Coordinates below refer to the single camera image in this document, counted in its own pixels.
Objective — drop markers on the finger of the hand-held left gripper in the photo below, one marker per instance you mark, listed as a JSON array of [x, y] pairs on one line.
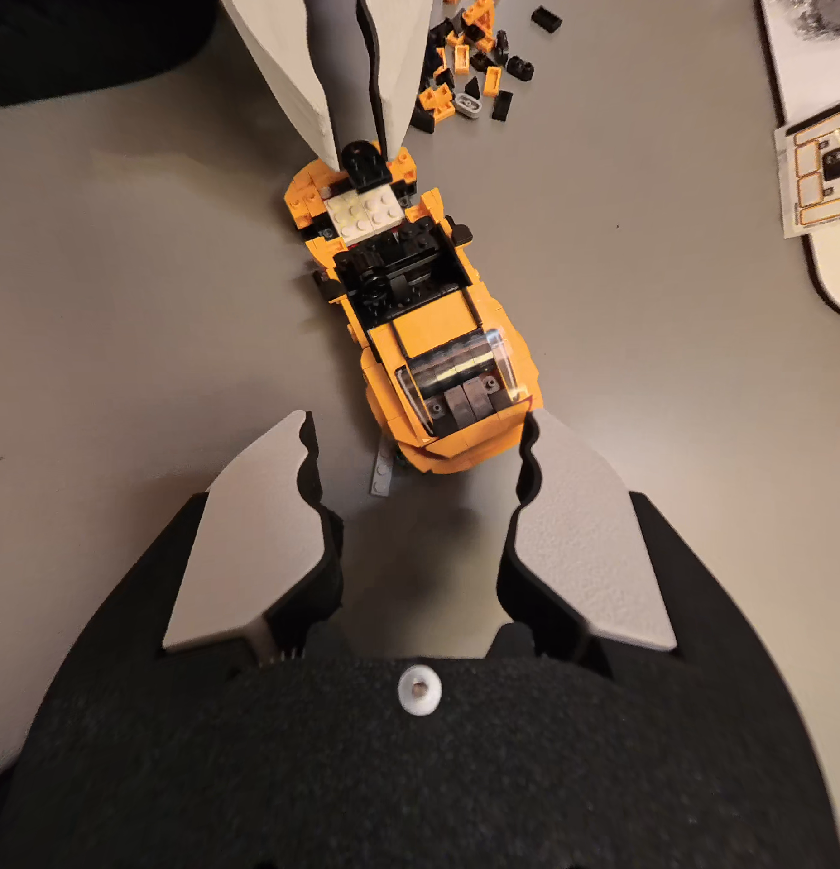
[[284, 54], [404, 54]]

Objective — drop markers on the orange lego car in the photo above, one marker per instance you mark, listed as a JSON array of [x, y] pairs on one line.
[[420, 326]]

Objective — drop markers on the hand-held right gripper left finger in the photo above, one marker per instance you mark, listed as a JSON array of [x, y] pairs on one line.
[[250, 564]]

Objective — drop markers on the grey lego plate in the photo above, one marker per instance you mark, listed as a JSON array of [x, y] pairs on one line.
[[382, 469]]

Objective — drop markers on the translucent plastic bag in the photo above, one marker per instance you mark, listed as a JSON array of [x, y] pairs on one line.
[[821, 16]]

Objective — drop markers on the pile of small lego pieces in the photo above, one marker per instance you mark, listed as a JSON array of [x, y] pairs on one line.
[[468, 68]]

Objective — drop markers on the lego sticker sheet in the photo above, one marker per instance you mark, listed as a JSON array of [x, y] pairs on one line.
[[814, 177]]

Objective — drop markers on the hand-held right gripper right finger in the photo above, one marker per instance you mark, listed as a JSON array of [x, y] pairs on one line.
[[590, 570]]

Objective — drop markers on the black rounded piece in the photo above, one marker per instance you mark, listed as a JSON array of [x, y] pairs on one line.
[[363, 166]]

